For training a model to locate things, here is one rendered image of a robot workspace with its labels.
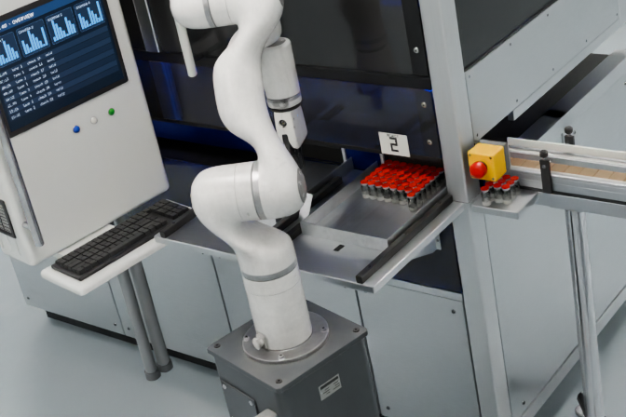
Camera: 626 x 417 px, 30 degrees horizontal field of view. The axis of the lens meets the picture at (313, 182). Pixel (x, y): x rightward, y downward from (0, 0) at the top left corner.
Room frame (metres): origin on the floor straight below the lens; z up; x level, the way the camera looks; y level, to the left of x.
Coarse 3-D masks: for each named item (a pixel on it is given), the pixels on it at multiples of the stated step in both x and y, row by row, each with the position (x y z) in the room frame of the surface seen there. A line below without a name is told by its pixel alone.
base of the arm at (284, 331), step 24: (264, 288) 2.08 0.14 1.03; (288, 288) 2.08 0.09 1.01; (264, 312) 2.08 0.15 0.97; (288, 312) 2.08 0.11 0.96; (312, 312) 2.20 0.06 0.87; (264, 336) 2.09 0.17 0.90; (288, 336) 2.07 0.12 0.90; (312, 336) 2.11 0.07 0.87; (264, 360) 2.05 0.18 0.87; (288, 360) 2.04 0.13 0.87
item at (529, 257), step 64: (576, 128) 2.97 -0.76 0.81; (192, 256) 3.23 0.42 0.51; (512, 256) 2.66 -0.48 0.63; (128, 320) 3.51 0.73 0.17; (192, 320) 3.28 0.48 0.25; (384, 320) 2.75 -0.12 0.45; (448, 320) 2.60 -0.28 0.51; (512, 320) 2.63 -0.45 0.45; (384, 384) 2.78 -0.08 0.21; (448, 384) 2.62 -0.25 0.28; (512, 384) 2.59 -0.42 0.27
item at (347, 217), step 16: (352, 192) 2.70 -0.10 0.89; (320, 208) 2.60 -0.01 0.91; (336, 208) 2.64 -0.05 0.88; (352, 208) 2.62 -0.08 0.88; (368, 208) 2.60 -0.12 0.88; (384, 208) 2.59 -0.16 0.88; (400, 208) 2.57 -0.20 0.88; (304, 224) 2.54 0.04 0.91; (320, 224) 2.57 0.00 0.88; (336, 224) 2.55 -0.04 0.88; (352, 224) 2.54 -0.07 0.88; (368, 224) 2.52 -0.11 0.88; (384, 224) 2.50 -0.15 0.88; (400, 224) 2.49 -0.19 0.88; (336, 240) 2.48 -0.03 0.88; (352, 240) 2.44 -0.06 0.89; (368, 240) 2.41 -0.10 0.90; (384, 240) 2.38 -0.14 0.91
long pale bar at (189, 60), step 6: (180, 24) 2.99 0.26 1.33; (180, 30) 2.99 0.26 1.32; (180, 36) 2.99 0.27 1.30; (186, 36) 2.99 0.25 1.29; (180, 42) 3.00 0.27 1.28; (186, 42) 2.99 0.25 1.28; (186, 48) 2.99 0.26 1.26; (186, 54) 2.99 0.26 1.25; (192, 54) 3.00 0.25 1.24; (198, 54) 3.03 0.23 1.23; (204, 54) 3.04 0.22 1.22; (186, 60) 2.99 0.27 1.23; (192, 60) 2.99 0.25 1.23; (198, 60) 3.02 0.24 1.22; (186, 66) 3.00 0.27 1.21; (192, 66) 2.99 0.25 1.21; (192, 72) 2.99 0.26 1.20
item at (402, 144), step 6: (378, 132) 2.68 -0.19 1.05; (384, 132) 2.67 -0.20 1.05; (384, 138) 2.67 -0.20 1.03; (402, 138) 2.63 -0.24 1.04; (384, 144) 2.67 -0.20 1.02; (402, 144) 2.63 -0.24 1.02; (384, 150) 2.67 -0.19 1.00; (390, 150) 2.66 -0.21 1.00; (402, 150) 2.64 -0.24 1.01; (408, 150) 2.62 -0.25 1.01; (408, 156) 2.63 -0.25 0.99
